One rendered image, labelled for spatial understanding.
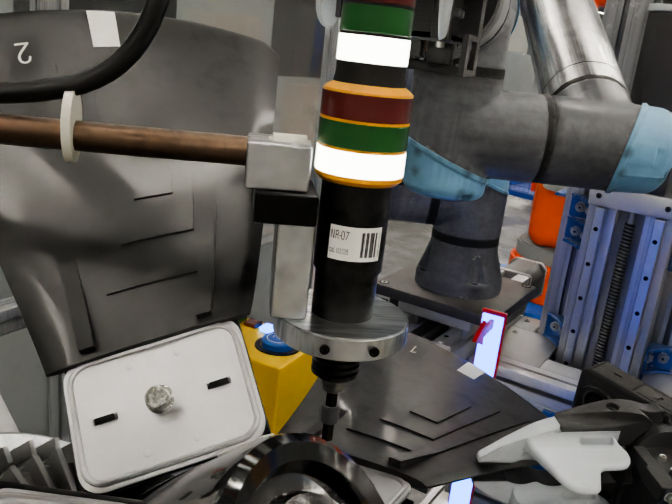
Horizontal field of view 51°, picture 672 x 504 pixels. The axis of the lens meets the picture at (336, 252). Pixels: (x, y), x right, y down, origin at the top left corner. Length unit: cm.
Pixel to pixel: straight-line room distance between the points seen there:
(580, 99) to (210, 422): 42
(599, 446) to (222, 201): 28
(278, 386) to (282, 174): 51
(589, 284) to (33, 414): 93
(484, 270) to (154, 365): 90
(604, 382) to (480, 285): 66
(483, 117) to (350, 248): 27
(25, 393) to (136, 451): 88
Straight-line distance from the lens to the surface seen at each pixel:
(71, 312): 38
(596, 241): 123
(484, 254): 121
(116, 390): 37
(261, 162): 33
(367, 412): 49
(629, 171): 63
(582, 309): 126
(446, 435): 49
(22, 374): 122
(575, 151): 61
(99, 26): 49
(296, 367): 84
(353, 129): 32
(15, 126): 35
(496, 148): 59
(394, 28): 33
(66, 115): 34
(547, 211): 433
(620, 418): 49
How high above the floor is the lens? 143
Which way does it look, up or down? 17 degrees down
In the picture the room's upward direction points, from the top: 6 degrees clockwise
